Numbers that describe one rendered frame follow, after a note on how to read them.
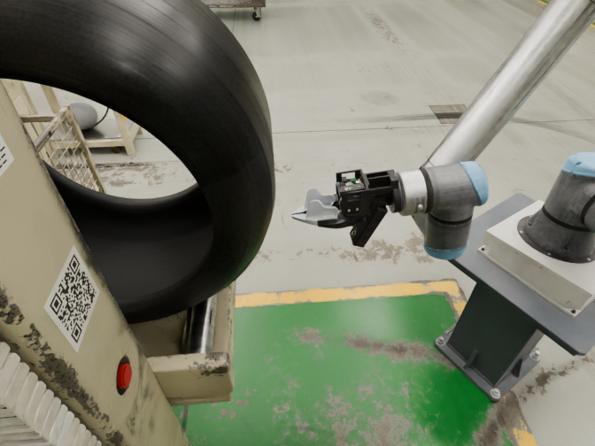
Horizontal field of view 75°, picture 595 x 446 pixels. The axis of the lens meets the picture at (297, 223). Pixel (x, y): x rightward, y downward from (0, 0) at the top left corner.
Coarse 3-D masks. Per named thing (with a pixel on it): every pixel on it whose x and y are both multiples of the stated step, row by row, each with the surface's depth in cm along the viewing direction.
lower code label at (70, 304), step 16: (80, 256) 39; (64, 272) 36; (80, 272) 39; (64, 288) 36; (80, 288) 39; (96, 288) 43; (48, 304) 34; (64, 304) 36; (80, 304) 39; (64, 320) 36; (80, 320) 39; (80, 336) 39
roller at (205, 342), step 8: (216, 296) 77; (200, 304) 73; (208, 304) 74; (216, 304) 76; (192, 312) 73; (200, 312) 72; (208, 312) 73; (192, 320) 72; (200, 320) 71; (208, 320) 71; (192, 328) 70; (200, 328) 70; (208, 328) 70; (192, 336) 69; (200, 336) 68; (208, 336) 69; (192, 344) 67; (200, 344) 67; (208, 344) 68; (192, 352) 66; (200, 352) 66; (208, 352) 67
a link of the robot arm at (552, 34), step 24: (552, 0) 73; (576, 0) 69; (552, 24) 72; (576, 24) 71; (528, 48) 75; (552, 48) 73; (504, 72) 78; (528, 72) 75; (480, 96) 82; (504, 96) 78; (528, 96) 79; (480, 120) 81; (504, 120) 81; (456, 144) 84; (480, 144) 83
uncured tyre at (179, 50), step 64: (0, 0) 36; (64, 0) 38; (128, 0) 41; (192, 0) 53; (0, 64) 38; (64, 64) 39; (128, 64) 40; (192, 64) 43; (192, 128) 45; (256, 128) 51; (64, 192) 82; (192, 192) 85; (256, 192) 54; (128, 256) 84; (192, 256) 81; (128, 320) 68
